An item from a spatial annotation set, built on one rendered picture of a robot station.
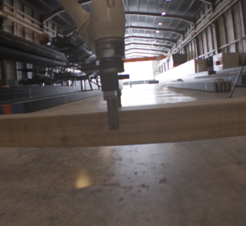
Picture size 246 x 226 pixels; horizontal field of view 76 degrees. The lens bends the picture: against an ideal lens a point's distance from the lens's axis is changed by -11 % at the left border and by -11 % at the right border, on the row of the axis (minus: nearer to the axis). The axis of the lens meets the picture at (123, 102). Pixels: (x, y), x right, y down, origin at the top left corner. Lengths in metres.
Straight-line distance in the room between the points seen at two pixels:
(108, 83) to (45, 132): 0.25
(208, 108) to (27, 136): 0.55
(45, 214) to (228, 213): 0.39
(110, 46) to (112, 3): 0.12
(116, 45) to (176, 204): 0.43
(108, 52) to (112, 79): 0.08
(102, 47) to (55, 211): 0.43
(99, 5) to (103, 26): 0.06
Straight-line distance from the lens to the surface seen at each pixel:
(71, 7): 0.69
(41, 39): 11.91
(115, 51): 0.50
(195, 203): 0.45
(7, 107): 2.45
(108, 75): 0.47
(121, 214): 0.42
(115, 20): 0.52
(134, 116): 0.48
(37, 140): 0.59
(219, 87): 3.66
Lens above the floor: 0.27
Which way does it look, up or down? 6 degrees down
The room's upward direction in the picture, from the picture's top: 5 degrees counter-clockwise
